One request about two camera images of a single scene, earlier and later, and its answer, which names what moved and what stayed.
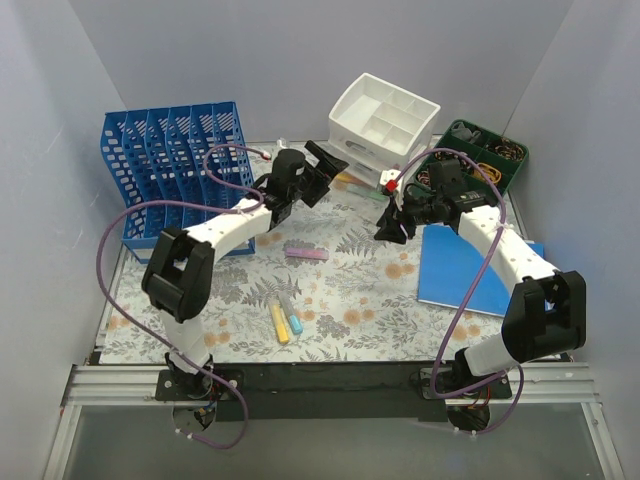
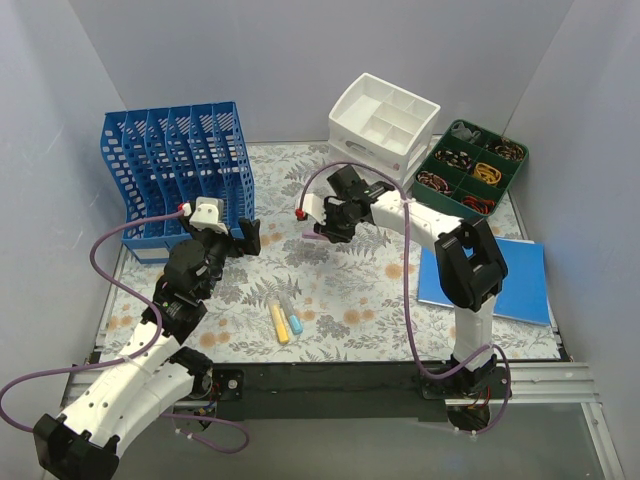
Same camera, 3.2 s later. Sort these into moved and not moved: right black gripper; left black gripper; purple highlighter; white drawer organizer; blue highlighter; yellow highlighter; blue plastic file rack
Moved: left black gripper; right black gripper; purple highlighter
Not moved: blue highlighter; yellow highlighter; white drawer organizer; blue plastic file rack
